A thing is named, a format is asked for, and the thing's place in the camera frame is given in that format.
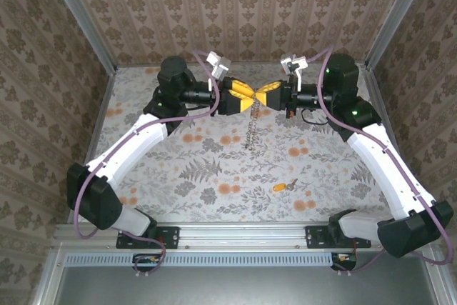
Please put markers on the grey coil wristband keyring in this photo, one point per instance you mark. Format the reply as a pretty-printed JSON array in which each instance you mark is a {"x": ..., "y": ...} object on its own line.
[{"x": 252, "y": 123}]

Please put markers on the key with amber cap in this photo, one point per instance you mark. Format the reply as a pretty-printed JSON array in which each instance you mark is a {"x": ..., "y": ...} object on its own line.
[{"x": 279, "y": 187}]

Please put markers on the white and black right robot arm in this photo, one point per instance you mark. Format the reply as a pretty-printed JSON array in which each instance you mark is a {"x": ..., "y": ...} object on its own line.
[{"x": 389, "y": 173}]

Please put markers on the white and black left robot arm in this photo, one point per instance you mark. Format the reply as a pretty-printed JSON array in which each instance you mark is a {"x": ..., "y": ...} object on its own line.
[{"x": 128, "y": 144}]

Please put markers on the grey metal sheet panel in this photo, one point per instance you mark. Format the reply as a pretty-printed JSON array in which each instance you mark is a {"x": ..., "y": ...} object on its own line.
[{"x": 232, "y": 287}]

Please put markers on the black controller board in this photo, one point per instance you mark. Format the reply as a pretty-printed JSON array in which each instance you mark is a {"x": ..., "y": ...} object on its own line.
[
  {"x": 144, "y": 264},
  {"x": 344, "y": 264}
]

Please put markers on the aluminium side rail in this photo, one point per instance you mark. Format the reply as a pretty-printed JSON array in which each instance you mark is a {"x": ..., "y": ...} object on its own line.
[
  {"x": 99, "y": 115},
  {"x": 373, "y": 85}
]

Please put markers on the aluminium frame post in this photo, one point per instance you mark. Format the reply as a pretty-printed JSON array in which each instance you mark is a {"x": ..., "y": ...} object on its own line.
[
  {"x": 81, "y": 15},
  {"x": 395, "y": 15}
]

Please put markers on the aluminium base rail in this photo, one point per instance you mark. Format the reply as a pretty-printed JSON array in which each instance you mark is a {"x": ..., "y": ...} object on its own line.
[{"x": 242, "y": 235}]

